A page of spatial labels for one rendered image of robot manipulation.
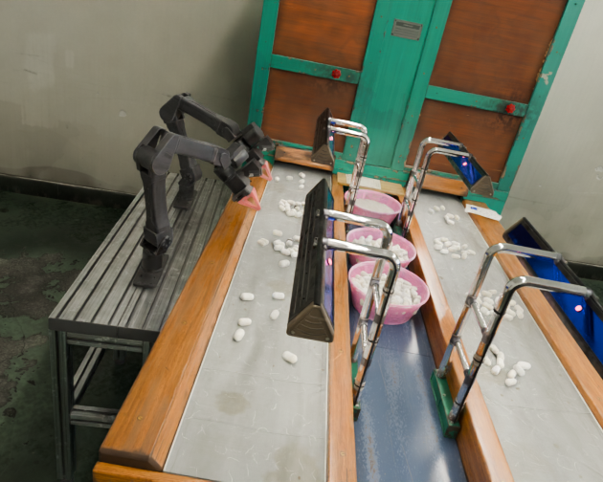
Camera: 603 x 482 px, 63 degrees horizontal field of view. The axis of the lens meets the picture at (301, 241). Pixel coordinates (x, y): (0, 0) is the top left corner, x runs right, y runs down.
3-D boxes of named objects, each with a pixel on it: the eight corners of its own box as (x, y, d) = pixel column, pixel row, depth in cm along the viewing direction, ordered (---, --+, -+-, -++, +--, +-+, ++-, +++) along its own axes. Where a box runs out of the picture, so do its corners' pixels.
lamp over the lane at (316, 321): (285, 336, 82) (292, 300, 79) (304, 199, 138) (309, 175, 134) (332, 344, 82) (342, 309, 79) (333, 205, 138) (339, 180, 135)
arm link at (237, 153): (234, 153, 175) (224, 127, 165) (253, 161, 171) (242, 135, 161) (212, 174, 171) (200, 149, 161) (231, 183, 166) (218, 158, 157)
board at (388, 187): (337, 184, 237) (337, 182, 237) (337, 174, 251) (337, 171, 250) (404, 197, 238) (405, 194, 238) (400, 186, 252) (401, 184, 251)
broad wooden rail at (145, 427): (97, 515, 96) (97, 449, 88) (246, 190, 258) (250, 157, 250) (158, 526, 97) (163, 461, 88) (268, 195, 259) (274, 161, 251)
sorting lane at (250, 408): (162, 479, 90) (162, 471, 89) (272, 169, 253) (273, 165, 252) (323, 507, 91) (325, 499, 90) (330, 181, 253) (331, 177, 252)
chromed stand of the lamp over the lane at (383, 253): (278, 407, 117) (314, 241, 97) (285, 353, 135) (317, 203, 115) (357, 422, 117) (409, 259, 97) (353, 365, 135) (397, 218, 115)
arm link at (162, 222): (161, 236, 161) (152, 142, 143) (173, 245, 158) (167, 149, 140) (145, 244, 157) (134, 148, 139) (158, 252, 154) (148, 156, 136)
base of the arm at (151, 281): (170, 236, 165) (149, 233, 165) (156, 266, 147) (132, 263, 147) (168, 256, 169) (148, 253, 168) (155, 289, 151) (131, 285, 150)
